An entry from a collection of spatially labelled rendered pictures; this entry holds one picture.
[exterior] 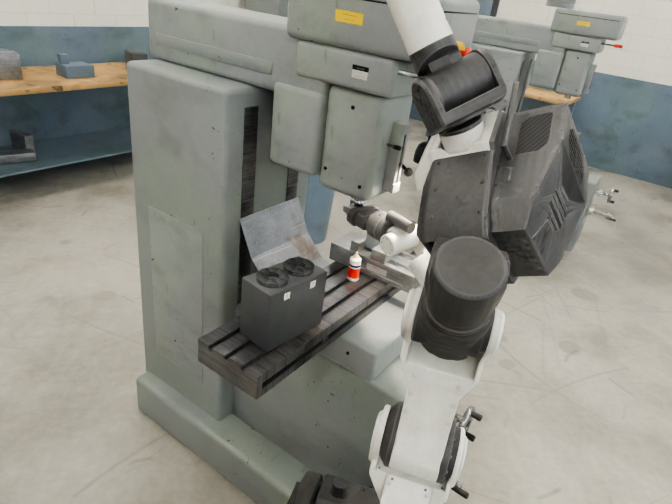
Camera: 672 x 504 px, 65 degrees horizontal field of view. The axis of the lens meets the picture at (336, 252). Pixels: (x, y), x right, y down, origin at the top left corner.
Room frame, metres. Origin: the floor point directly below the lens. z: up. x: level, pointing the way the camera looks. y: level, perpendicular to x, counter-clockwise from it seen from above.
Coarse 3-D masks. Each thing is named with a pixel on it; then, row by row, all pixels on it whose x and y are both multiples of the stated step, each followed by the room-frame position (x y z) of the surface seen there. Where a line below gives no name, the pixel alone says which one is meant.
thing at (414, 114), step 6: (480, 0) 8.26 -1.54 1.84; (486, 0) 8.21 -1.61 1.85; (492, 0) 8.17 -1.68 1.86; (498, 0) 8.14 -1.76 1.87; (480, 6) 8.25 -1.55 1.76; (486, 6) 8.20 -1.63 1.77; (492, 6) 8.18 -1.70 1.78; (480, 12) 8.24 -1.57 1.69; (486, 12) 8.19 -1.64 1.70; (492, 12) 8.17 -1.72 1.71; (414, 108) 8.63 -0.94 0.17; (414, 114) 8.62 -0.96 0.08; (420, 120) 8.56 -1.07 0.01
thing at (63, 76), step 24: (0, 48) 4.32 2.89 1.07; (0, 72) 4.04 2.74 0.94; (24, 72) 4.41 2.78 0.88; (48, 72) 4.53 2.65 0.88; (72, 72) 4.42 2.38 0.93; (96, 72) 4.78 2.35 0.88; (120, 72) 4.92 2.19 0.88; (0, 96) 3.75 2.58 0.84; (528, 96) 6.91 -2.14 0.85; (552, 96) 6.97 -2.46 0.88; (24, 144) 4.19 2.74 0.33; (48, 144) 4.54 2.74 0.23; (72, 144) 4.63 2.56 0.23; (96, 144) 4.72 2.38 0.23; (120, 144) 4.81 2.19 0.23; (0, 168) 3.85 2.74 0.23; (24, 168) 3.91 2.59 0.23
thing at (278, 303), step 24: (288, 264) 1.30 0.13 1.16; (312, 264) 1.32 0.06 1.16; (264, 288) 1.18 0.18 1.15; (288, 288) 1.20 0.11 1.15; (312, 288) 1.27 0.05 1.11; (264, 312) 1.16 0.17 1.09; (288, 312) 1.20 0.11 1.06; (312, 312) 1.28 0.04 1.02; (264, 336) 1.15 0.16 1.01; (288, 336) 1.21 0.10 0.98
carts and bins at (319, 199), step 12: (312, 180) 3.64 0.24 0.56; (312, 192) 3.65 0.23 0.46; (324, 192) 3.70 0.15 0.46; (312, 204) 3.66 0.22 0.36; (324, 204) 3.72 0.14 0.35; (312, 216) 3.67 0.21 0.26; (324, 216) 3.74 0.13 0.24; (312, 228) 3.68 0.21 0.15; (324, 228) 3.77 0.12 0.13; (312, 240) 3.70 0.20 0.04
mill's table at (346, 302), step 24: (336, 264) 1.70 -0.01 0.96; (336, 288) 1.55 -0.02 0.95; (360, 288) 1.57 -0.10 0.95; (384, 288) 1.59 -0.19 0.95; (336, 312) 1.39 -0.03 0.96; (360, 312) 1.46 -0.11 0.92; (216, 336) 1.19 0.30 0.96; (240, 336) 1.20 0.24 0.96; (312, 336) 1.25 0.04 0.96; (336, 336) 1.35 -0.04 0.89; (216, 360) 1.13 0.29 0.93; (240, 360) 1.10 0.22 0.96; (264, 360) 1.11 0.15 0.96; (288, 360) 1.15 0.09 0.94; (240, 384) 1.08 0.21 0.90; (264, 384) 1.07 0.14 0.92
